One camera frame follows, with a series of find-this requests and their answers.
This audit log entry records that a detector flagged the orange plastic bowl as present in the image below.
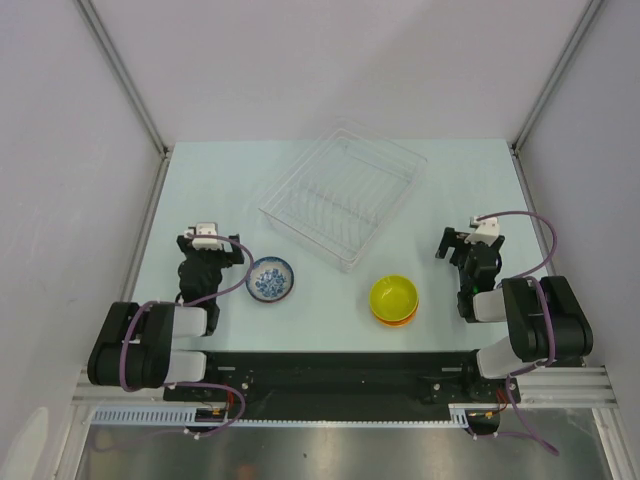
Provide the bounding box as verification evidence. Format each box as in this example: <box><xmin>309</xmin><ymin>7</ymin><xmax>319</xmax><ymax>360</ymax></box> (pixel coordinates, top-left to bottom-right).
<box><xmin>373</xmin><ymin>306</ymin><xmax>419</xmax><ymax>328</ymax></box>

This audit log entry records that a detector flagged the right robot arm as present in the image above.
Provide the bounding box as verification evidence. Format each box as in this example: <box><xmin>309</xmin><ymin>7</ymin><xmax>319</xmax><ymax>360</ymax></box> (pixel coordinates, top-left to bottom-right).
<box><xmin>435</xmin><ymin>227</ymin><xmax>594</xmax><ymax>401</ymax></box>

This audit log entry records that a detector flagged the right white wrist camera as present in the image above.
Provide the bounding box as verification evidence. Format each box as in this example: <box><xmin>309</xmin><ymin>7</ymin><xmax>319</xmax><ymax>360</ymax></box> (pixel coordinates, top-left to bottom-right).
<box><xmin>464</xmin><ymin>216</ymin><xmax>500</xmax><ymax>246</ymax></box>

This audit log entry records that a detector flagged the white slotted cable duct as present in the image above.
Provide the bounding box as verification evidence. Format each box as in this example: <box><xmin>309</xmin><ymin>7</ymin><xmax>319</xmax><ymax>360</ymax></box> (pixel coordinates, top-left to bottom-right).
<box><xmin>92</xmin><ymin>405</ymin><xmax>469</xmax><ymax>429</ymax></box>

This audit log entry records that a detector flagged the clear plastic dish rack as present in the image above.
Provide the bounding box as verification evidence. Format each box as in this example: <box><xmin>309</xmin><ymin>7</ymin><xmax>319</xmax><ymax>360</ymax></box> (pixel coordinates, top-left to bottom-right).
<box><xmin>259</xmin><ymin>117</ymin><xmax>427</xmax><ymax>273</ymax></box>

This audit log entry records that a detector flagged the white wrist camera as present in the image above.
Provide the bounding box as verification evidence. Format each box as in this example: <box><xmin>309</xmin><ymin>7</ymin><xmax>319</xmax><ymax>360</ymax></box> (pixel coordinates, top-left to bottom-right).
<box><xmin>464</xmin><ymin>216</ymin><xmax>500</xmax><ymax>246</ymax></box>
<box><xmin>184</xmin><ymin>222</ymin><xmax>222</xmax><ymax>251</ymax></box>

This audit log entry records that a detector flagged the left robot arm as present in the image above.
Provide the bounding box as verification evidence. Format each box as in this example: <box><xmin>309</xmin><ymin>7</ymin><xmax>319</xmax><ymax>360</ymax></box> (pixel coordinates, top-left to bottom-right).
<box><xmin>87</xmin><ymin>227</ymin><xmax>253</xmax><ymax>392</ymax></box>

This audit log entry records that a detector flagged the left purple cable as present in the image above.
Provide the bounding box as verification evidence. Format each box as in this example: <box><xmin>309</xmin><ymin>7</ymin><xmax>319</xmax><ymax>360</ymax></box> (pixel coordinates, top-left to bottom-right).
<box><xmin>119</xmin><ymin>237</ymin><xmax>256</xmax><ymax>446</ymax></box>

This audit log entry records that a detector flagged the yellow-green plastic bowl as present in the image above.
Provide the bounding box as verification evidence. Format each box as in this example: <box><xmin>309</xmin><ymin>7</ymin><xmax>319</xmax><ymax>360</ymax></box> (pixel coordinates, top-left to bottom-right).
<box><xmin>369</xmin><ymin>275</ymin><xmax>419</xmax><ymax>321</ymax></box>

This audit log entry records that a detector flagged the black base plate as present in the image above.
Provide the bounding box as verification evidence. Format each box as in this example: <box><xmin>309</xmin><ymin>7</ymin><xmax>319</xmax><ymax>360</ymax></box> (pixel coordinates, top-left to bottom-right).
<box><xmin>163</xmin><ymin>351</ymin><xmax>520</xmax><ymax>422</ymax></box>

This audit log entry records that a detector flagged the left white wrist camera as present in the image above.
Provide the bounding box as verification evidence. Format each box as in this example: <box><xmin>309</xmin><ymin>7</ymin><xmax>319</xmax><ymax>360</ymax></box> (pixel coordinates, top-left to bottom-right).
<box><xmin>184</xmin><ymin>222</ymin><xmax>222</xmax><ymax>251</ymax></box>

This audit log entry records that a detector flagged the blue floral white bowl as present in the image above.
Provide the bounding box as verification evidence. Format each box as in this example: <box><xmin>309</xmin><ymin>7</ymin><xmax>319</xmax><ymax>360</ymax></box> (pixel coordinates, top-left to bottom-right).
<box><xmin>245</xmin><ymin>256</ymin><xmax>295</xmax><ymax>303</ymax></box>

